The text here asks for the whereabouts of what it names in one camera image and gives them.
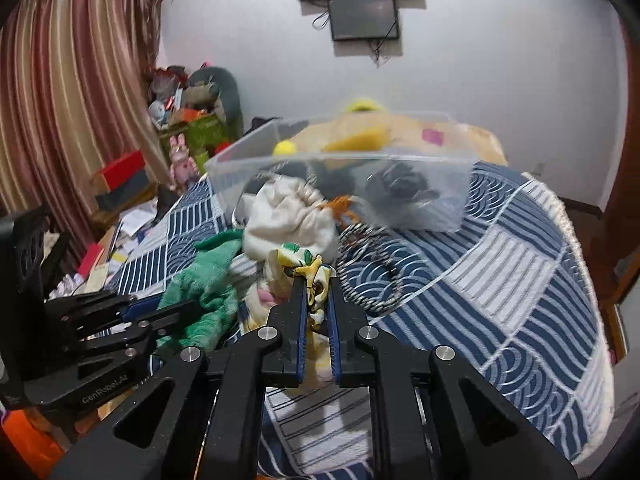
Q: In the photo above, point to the yellow green plush toy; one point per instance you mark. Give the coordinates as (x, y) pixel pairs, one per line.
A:
(362, 106)

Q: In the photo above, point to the yellow printed white cloth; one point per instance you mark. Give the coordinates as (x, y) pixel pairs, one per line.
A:
(312, 270)

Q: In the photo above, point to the green fuzzy cloth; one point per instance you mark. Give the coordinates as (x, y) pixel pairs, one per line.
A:
(210, 285)

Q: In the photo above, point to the clear plastic storage bin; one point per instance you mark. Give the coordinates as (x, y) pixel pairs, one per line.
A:
(345, 180)

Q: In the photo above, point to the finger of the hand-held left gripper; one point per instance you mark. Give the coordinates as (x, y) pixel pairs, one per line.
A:
(141, 309)
(175, 317)

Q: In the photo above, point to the red book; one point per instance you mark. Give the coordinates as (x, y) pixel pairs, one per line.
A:
(91, 259)

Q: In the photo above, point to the striped red beige curtain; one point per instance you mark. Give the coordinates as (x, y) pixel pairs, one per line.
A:
(70, 85)

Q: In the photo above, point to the black fabric flower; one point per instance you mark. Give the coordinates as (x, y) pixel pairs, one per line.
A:
(400, 182)

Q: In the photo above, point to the small black wall monitor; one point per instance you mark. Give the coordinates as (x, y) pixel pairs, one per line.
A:
(364, 17)

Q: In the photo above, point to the red box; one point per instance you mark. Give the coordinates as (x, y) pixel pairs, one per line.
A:
(122, 167)

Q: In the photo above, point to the grey box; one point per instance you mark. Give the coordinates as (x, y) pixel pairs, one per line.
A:
(125, 192)

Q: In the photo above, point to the pile of papers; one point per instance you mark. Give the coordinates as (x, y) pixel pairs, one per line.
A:
(137, 222)

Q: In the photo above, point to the beige printed pillow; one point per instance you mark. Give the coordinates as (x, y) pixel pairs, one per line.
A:
(450, 132)

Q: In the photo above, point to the large grey plush toy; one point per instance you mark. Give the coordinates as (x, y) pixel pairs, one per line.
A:
(220, 90)

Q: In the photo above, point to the blue white patterned blanket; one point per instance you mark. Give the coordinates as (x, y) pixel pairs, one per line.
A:
(500, 285)

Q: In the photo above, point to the wooden door frame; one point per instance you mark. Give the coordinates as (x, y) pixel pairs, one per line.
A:
(620, 185)

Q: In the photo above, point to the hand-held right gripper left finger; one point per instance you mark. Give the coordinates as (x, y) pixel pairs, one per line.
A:
(301, 332)

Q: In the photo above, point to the yellow plush ball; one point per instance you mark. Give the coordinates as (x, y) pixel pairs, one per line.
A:
(285, 148)

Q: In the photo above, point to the pink bunny plush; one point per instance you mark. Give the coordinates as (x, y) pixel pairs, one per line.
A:
(181, 160)

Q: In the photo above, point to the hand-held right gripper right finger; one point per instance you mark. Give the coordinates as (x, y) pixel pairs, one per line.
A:
(334, 332)

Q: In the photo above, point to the orange cloth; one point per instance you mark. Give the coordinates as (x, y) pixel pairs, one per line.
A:
(27, 435)

